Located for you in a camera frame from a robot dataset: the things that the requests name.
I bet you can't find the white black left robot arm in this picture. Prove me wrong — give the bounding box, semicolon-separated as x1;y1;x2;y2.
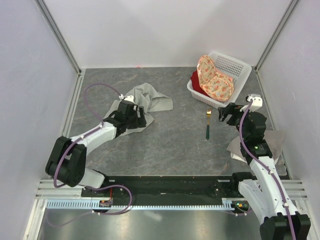
45;100;147;188

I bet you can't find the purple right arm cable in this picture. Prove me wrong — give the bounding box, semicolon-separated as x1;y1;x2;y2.
237;99;298;240

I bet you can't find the red cloth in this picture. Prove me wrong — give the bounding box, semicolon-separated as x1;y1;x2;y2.
190;71;210;97

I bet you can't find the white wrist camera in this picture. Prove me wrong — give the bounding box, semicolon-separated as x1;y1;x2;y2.
118;94;135;103
245;93;263;112

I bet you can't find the taupe grey cloth pile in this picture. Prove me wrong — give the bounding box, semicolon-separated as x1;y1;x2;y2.
226;130;285;164

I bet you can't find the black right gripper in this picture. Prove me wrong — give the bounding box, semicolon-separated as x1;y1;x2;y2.
217;102;255;141

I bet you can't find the gold fork green handle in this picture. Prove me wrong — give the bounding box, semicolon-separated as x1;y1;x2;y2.
205;108;212;140

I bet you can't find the slotted cable duct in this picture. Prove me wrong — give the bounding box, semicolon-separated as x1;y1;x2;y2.
46;199;246;211

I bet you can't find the white plastic basket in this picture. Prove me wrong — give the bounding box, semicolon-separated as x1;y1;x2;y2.
187;51;252;109

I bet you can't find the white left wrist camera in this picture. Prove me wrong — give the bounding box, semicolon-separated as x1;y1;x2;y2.
118;94;135;103

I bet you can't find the grey cloth napkin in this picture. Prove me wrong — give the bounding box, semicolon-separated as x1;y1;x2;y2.
96;83;173;141

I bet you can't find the floral patterned cloth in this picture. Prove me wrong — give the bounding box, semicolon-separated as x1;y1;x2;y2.
196;55;235;102

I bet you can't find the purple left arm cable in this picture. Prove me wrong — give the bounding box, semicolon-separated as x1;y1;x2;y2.
45;83;133;227

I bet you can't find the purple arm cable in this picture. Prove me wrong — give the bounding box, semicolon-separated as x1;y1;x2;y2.
45;83;133;227
237;99;298;240

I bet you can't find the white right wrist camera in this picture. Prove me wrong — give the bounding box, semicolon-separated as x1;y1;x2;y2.
245;93;263;112

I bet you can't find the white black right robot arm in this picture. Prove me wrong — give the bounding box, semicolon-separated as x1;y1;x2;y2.
218;102;311;240

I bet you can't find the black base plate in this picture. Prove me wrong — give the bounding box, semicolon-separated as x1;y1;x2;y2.
81;176;242;199

